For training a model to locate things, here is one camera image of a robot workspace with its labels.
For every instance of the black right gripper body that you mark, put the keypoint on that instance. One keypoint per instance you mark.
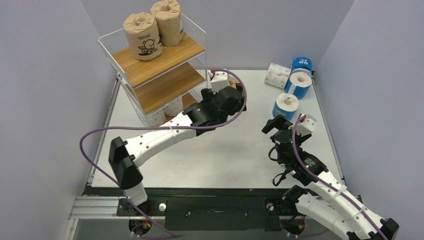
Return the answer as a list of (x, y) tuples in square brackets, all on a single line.
[(276, 124)]

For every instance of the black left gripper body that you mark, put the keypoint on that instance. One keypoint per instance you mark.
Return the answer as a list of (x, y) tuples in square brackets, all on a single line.
[(208, 95)]

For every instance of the blue toilet roll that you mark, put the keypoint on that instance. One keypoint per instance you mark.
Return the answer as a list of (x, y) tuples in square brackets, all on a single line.
[(286, 105)]

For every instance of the brown roll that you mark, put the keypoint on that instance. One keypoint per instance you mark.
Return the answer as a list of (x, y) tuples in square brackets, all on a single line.
[(169, 21), (143, 37), (235, 84)]

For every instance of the white red-dotted toilet roll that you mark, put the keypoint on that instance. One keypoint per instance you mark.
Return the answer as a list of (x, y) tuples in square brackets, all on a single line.
[(156, 119), (175, 107)]

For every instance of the white wire wooden shelf rack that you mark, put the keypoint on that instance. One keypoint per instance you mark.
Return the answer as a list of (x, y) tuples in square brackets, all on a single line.
[(154, 84)]

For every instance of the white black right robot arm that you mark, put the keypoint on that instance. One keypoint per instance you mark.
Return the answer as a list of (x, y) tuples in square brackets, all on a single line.
[(321, 196)]

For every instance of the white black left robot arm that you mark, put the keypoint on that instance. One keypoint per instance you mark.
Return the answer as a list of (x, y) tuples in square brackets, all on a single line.
[(126, 156)]

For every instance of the white floral tissue pack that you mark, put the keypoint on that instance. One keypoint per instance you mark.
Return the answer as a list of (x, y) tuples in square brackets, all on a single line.
[(277, 75)]

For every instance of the blue white wrapped roll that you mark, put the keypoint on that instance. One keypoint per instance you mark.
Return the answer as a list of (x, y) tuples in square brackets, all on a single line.
[(299, 82)]

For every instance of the blue cartoon-face roll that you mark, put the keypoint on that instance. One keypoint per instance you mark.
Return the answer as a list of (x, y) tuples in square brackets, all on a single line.
[(303, 65)]

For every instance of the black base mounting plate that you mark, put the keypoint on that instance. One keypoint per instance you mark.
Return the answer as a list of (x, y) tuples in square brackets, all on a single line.
[(226, 209)]

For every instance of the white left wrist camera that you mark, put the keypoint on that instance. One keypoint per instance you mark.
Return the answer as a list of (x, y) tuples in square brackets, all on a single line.
[(218, 80)]

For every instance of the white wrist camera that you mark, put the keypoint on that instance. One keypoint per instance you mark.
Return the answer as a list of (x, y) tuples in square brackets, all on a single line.
[(306, 125), (218, 80)]

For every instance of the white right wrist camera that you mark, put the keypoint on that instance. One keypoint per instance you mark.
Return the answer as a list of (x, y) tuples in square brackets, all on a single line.
[(306, 125)]

